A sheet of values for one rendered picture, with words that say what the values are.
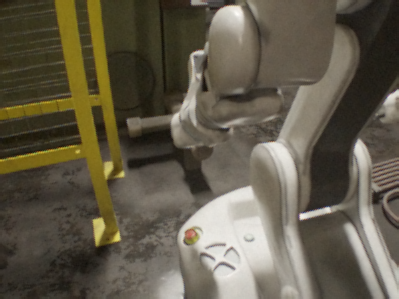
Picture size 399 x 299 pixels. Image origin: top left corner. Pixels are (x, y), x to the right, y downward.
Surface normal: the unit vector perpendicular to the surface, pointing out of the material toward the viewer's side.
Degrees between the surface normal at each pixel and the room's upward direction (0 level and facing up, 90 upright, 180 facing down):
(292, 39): 110
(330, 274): 23
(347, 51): 84
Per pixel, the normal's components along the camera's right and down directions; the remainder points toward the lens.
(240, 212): 0.22, 0.21
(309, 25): 0.27, 0.77
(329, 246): 0.09, -0.57
